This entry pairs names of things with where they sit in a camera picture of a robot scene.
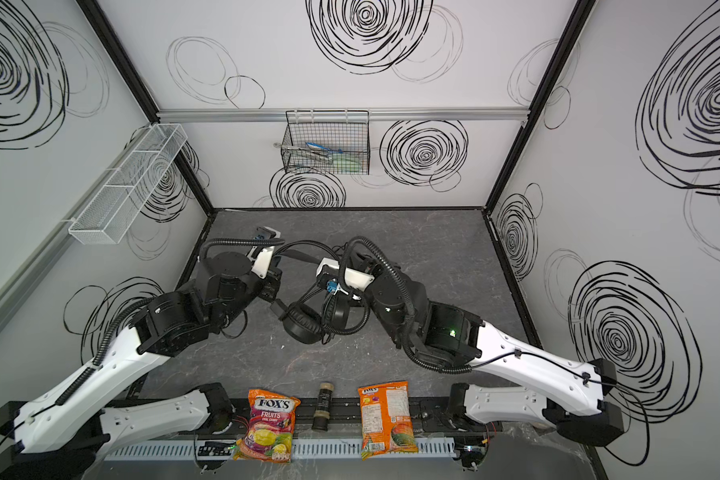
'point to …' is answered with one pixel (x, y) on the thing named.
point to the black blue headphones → (314, 316)
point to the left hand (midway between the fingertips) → (278, 258)
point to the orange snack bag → (386, 424)
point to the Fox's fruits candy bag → (268, 436)
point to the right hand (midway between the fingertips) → (357, 249)
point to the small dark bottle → (321, 416)
